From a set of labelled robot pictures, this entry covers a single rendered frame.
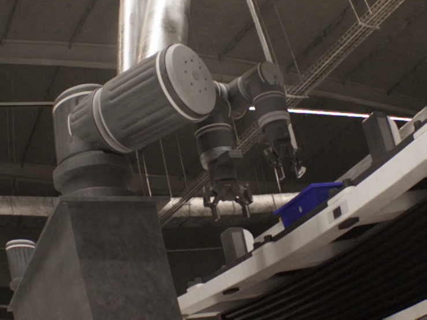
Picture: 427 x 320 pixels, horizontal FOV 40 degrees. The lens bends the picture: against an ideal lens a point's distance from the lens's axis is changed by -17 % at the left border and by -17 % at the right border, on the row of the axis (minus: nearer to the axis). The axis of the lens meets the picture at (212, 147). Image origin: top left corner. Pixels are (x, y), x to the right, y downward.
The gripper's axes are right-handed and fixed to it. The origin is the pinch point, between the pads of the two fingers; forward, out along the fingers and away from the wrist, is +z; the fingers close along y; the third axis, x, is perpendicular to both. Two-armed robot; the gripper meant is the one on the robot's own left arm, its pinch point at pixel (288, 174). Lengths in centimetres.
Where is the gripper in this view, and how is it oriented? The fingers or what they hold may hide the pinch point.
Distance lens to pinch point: 213.6
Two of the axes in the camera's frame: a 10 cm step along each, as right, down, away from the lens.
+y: 8.8, 0.0, 4.7
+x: -4.3, 4.3, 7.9
